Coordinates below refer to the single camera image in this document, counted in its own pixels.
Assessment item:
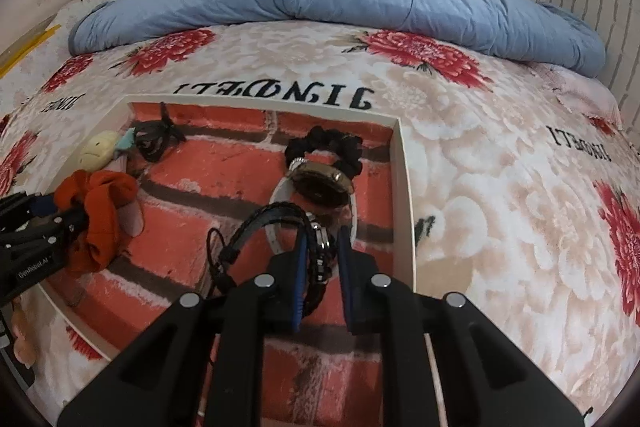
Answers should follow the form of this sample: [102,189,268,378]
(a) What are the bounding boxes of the black scrunchie with round charm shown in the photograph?
[284,126,363,178]

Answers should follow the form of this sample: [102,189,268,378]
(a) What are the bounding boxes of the orange scrunchie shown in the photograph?
[52,170,140,278]

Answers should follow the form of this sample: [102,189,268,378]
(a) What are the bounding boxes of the rolled blue duvet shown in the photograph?
[67,0,606,78]

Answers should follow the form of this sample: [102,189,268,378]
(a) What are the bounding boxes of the white strap wristwatch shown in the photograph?
[269,162,358,253]

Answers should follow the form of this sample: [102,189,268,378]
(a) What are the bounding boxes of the pink pineapple plush hair clip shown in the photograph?
[80,129,147,240]

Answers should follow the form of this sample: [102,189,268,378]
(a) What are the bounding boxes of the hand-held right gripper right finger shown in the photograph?
[336,229,586,427]

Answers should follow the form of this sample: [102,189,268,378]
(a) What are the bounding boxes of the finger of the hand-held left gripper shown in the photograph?
[27,206,91,240]
[0,192,57,223]

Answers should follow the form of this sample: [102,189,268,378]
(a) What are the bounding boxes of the black braided bracelet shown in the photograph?
[207,202,333,323]

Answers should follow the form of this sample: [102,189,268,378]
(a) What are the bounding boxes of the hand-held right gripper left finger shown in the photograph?
[57,229,308,427]

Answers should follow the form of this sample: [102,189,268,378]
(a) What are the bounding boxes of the red floral printed blanket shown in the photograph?
[0,19,640,427]

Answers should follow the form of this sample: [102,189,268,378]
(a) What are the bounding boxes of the brick-lined white tray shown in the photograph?
[37,94,418,427]

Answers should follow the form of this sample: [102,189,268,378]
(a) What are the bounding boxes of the black hair claw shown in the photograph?
[131,103,187,162]

